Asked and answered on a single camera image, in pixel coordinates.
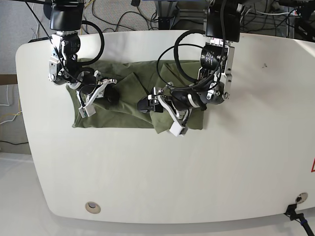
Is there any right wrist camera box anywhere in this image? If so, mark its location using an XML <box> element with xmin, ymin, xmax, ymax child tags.
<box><xmin>79</xmin><ymin>105</ymin><xmax>96</xmax><ymax>118</ymax></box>

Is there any red warning sticker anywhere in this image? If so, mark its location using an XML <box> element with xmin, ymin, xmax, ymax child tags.
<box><xmin>311</xmin><ymin>159</ymin><xmax>315</xmax><ymax>173</ymax></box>

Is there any table grommet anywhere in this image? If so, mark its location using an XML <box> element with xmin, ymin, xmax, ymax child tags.
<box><xmin>295</xmin><ymin>192</ymin><xmax>308</xmax><ymax>204</ymax></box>
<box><xmin>85</xmin><ymin>202</ymin><xmax>101</xmax><ymax>214</ymax></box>

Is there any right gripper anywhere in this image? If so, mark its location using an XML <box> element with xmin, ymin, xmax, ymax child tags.
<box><xmin>73</xmin><ymin>71</ymin><xmax>120</xmax><ymax>107</ymax></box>

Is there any white floor cable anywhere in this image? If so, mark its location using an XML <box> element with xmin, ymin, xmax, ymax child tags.
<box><xmin>31</xmin><ymin>9</ymin><xmax>40</xmax><ymax>37</ymax></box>

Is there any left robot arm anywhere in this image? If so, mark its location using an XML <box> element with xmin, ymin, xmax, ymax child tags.
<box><xmin>137</xmin><ymin>0</ymin><xmax>244</xmax><ymax>127</ymax></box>

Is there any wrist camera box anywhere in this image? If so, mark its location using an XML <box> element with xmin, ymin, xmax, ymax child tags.
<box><xmin>169</xmin><ymin>122</ymin><xmax>188</xmax><ymax>137</ymax></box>
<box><xmin>79</xmin><ymin>105</ymin><xmax>96</xmax><ymax>118</ymax></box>

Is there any black clamp with cable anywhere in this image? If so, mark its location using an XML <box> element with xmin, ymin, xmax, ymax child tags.
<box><xmin>284</xmin><ymin>204</ymin><xmax>314</xmax><ymax>236</ymax></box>

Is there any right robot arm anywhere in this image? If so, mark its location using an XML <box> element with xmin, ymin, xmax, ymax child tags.
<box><xmin>49</xmin><ymin>0</ymin><xmax>120</xmax><ymax>108</ymax></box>

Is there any olive green T-shirt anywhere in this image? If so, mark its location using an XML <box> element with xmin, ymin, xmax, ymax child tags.
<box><xmin>67</xmin><ymin>60</ymin><xmax>189</xmax><ymax>133</ymax></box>

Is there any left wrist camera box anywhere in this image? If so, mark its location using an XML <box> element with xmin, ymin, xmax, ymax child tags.
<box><xmin>169</xmin><ymin>122</ymin><xmax>188</xmax><ymax>137</ymax></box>

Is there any left table grommet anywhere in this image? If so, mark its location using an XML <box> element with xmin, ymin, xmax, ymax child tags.
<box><xmin>85</xmin><ymin>202</ymin><xmax>101</xmax><ymax>214</ymax></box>

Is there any aluminium frame leg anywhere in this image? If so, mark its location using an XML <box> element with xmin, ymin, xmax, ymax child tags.
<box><xmin>154</xmin><ymin>0</ymin><xmax>179</xmax><ymax>30</ymax></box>

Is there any right table grommet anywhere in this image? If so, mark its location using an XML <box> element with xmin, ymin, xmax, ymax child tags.
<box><xmin>295</xmin><ymin>192</ymin><xmax>308</xmax><ymax>204</ymax></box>

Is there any black bar at table edge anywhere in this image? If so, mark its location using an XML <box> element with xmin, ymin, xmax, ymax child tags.
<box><xmin>28</xmin><ymin>36</ymin><xmax>52</xmax><ymax>43</ymax></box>

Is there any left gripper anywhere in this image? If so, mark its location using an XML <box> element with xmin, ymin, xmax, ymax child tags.
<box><xmin>137</xmin><ymin>86</ymin><xmax>206</xmax><ymax>127</ymax></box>

